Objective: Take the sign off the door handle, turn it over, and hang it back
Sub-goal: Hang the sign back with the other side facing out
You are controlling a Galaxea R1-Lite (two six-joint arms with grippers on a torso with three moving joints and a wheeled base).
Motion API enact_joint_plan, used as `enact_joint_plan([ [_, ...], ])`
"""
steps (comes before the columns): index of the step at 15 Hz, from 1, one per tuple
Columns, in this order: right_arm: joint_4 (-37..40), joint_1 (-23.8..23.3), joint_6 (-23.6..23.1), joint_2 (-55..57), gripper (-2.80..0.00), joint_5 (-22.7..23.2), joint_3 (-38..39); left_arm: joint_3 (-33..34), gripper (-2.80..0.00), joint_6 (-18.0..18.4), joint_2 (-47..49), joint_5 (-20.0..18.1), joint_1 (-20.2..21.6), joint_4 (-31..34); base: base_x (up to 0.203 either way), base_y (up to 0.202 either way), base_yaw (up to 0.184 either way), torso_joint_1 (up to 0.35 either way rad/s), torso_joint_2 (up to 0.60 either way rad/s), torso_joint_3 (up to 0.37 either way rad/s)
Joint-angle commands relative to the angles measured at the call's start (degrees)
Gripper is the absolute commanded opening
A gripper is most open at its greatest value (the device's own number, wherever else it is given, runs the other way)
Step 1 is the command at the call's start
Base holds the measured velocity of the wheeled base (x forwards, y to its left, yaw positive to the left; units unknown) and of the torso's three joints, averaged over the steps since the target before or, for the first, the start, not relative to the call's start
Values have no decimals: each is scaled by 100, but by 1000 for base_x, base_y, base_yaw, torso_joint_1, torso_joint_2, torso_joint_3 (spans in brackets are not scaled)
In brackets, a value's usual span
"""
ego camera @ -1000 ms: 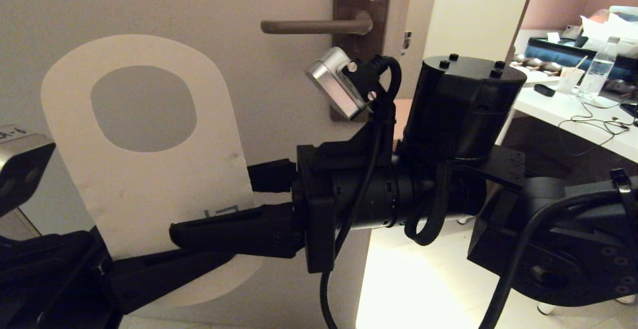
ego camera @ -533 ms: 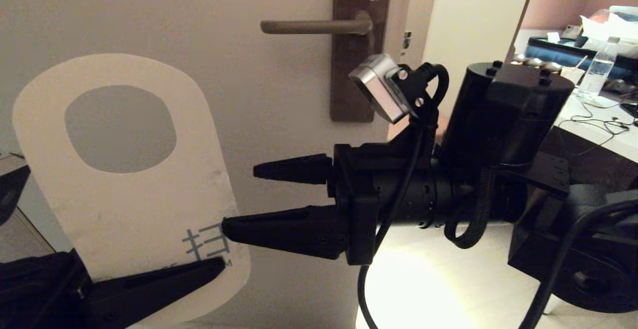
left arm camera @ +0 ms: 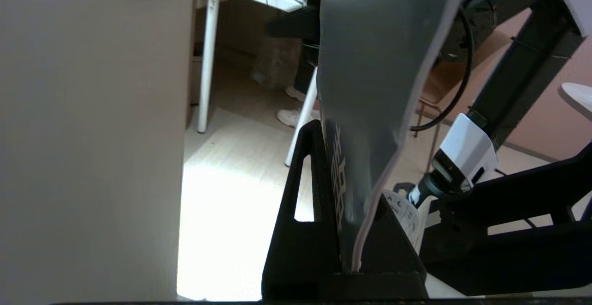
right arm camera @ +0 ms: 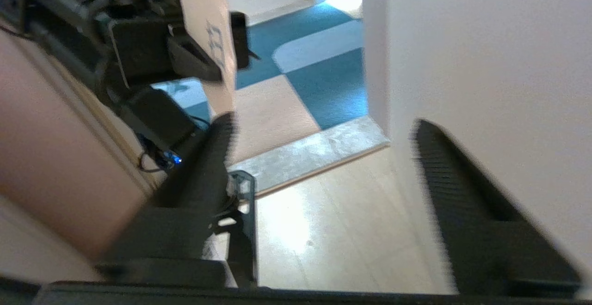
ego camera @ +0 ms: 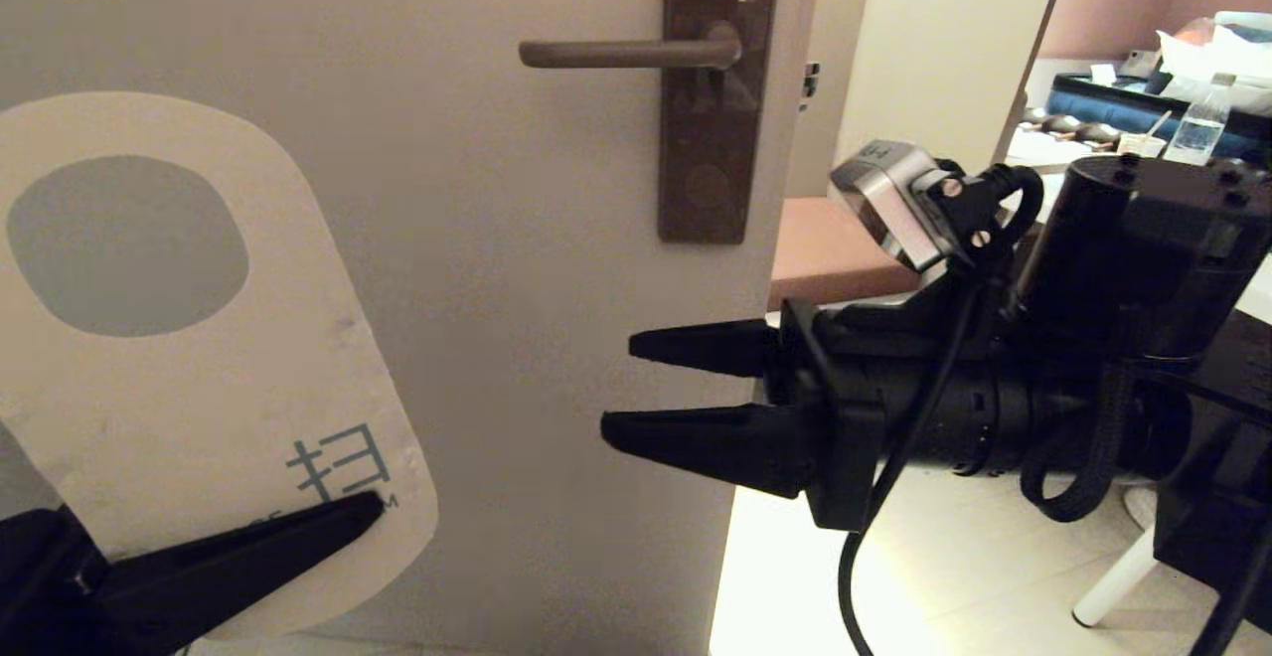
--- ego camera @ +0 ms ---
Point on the cream bench cabinet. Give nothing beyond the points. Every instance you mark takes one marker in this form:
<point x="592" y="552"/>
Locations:
<point x="944" y="40"/>

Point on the brown seat cushion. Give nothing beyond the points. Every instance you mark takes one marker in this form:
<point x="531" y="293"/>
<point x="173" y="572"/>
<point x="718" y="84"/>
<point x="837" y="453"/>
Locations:
<point x="825" y="248"/>

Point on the white plastic bag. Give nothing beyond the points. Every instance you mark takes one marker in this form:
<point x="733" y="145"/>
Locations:
<point x="1217" y="55"/>

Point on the brown door lock plate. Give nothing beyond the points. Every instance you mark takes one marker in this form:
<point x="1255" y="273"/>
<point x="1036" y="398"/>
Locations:
<point x="711" y="139"/>

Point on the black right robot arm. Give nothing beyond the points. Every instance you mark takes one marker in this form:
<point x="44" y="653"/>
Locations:
<point x="1143" y="258"/>

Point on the white table with round legs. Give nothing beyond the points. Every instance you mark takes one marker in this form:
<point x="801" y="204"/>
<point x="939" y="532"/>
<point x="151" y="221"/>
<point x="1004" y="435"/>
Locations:
<point x="1113" y="576"/>

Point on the clear plastic water bottle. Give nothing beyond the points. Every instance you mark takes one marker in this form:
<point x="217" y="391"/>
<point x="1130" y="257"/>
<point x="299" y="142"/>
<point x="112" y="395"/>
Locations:
<point x="1200" y="129"/>

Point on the beige door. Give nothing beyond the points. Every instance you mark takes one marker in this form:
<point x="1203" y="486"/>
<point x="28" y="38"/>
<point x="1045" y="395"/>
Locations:
<point x="497" y="288"/>

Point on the white paper cup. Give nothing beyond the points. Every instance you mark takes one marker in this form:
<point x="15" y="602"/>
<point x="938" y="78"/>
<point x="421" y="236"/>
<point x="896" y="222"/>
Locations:
<point x="1143" y="144"/>

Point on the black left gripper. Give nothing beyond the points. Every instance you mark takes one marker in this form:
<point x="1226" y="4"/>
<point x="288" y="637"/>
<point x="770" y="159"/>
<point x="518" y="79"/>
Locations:
<point x="45" y="596"/>

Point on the dark blue bag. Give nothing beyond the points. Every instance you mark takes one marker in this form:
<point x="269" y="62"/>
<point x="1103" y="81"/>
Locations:
<point x="1103" y="104"/>

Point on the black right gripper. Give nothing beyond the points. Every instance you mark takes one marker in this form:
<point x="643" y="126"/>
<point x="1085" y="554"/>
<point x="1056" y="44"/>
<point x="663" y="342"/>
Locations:
<point x="840" y="447"/>

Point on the do-not-disturb door hanger sign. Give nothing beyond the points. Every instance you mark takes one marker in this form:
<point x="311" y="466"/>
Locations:
<point x="199" y="398"/>

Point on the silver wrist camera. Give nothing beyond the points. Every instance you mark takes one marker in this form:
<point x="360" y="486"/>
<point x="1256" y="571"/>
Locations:
<point x="889" y="194"/>

